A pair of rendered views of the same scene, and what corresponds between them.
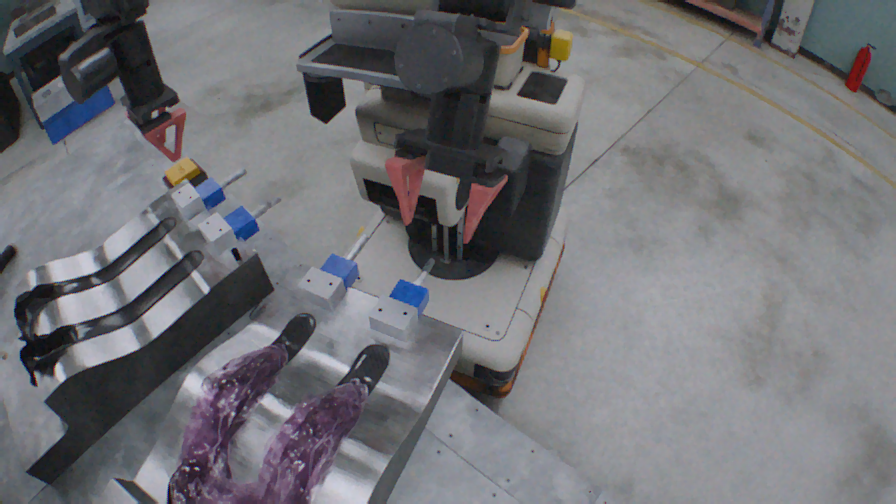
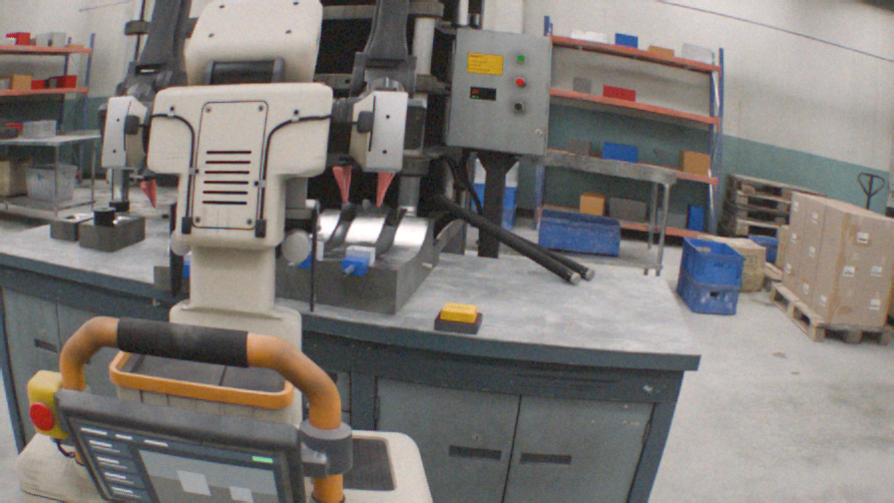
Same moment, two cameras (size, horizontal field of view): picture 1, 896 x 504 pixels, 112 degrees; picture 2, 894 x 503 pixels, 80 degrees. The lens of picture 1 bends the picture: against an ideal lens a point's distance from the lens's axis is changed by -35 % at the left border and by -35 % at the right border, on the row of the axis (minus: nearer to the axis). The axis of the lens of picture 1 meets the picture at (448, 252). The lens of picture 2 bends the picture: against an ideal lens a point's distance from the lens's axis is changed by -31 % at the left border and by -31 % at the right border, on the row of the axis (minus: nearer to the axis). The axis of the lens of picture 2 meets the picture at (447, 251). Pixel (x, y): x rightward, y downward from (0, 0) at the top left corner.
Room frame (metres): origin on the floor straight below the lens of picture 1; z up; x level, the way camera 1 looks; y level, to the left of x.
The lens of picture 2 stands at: (1.79, -0.22, 1.22)
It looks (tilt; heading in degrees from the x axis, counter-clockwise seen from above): 12 degrees down; 147
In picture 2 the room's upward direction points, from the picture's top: 5 degrees clockwise
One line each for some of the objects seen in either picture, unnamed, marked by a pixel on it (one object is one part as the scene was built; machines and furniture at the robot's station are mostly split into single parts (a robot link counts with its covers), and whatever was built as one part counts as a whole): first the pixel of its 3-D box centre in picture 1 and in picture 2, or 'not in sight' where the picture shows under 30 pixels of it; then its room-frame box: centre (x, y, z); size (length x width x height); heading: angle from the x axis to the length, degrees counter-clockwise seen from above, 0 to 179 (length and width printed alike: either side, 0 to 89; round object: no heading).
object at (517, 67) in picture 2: not in sight; (487, 256); (-0.10, 1.14, 0.74); 0.31 x 0.22 x 1.47; 49
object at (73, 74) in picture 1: (99, 38); not in sight; (0.46, 0.42, 1.21); 0.11 x 0.09 x 0.12; 157
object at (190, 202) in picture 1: (213, 191); (353, 266); (0.53, 0.39, 0.89); 0.13 x 0.05 x 0.05; 139
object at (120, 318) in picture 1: (93, 292); (360, 228); (0.29, 0.51, 0.92); 0.35 x 0.16 x 0.09; 139
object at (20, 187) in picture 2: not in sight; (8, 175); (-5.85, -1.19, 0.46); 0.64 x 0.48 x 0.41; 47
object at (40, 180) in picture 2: not in sight; (50, 183); (-5.24, -0.58, 0.42); 0.60 x 0.42 x 0.33; 41
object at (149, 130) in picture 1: (163, 130); (353, 180); (0.48, 0.40, 1.05); 0.07 x 0.07 x 0.09; 50
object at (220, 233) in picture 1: (245, 221); (301, 259); (0.45, 0.30, 0.89); 0.13 x 0.05 x 0.05; 138
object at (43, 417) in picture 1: (101, 314); (365, 249); (0.29, 0.53, 0.87); 0.50 x 0.26 x 0.14; 139
